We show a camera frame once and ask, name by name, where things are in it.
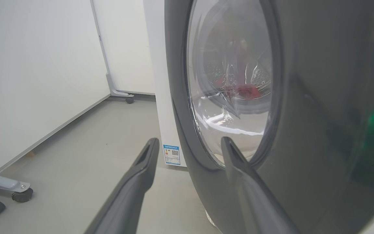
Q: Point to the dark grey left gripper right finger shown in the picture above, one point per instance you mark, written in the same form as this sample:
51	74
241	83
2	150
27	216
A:
255	201

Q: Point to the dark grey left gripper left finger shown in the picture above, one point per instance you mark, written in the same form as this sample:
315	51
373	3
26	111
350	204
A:
131	188

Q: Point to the white front-load washing machine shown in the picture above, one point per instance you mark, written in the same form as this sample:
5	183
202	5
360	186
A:
161	65

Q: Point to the blue energy label sticker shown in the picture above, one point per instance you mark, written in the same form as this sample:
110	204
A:
172	155

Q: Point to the red jersey with number print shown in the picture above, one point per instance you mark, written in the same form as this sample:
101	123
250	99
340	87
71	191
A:
247	92

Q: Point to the dark grey round washer door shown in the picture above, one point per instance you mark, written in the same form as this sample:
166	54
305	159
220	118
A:
320	97

